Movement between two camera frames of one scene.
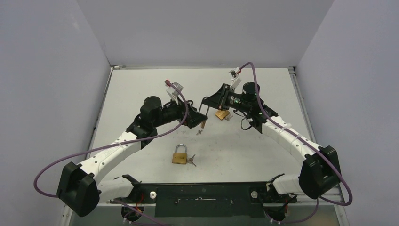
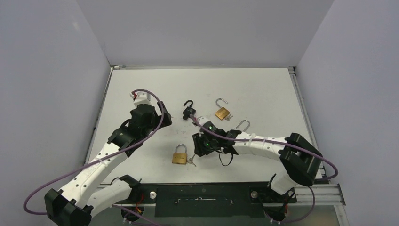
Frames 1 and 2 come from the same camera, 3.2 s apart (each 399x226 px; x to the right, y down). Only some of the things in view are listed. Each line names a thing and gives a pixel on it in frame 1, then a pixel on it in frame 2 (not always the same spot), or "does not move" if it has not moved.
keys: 190,160 does not move
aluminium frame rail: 193,67 does not move
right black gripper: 222,97 to 199,137
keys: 228,117 does not move
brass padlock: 179,158 does not move
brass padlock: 221,115 does not move
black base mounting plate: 208,199 does not move
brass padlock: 203,122 to 247,126
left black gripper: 194,117 to 166,121
